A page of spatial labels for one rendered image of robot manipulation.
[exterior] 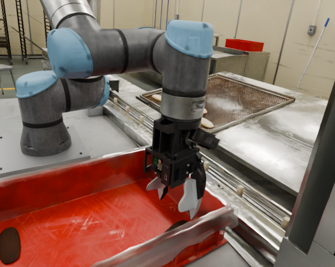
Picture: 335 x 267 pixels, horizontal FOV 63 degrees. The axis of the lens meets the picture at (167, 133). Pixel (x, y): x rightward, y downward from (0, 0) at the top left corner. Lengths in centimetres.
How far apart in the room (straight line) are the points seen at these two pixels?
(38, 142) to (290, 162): 74
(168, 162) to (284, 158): 50
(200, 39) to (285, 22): 479
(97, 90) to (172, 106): 49
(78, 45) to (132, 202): 42
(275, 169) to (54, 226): 59
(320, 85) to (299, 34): 88
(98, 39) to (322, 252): 41
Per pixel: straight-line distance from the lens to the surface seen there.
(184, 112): 44
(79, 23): 48
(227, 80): 155
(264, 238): 64
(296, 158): 91
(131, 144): 102
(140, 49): 48
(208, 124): 103
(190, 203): 54
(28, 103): 87
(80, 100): 89
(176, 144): 47
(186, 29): 42
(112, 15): 858
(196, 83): 44
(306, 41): 496
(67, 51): 44
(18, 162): 90
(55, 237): 65
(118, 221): 67
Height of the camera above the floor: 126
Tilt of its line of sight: 23 degrees down
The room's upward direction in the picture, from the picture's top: 5 degrees clockwise
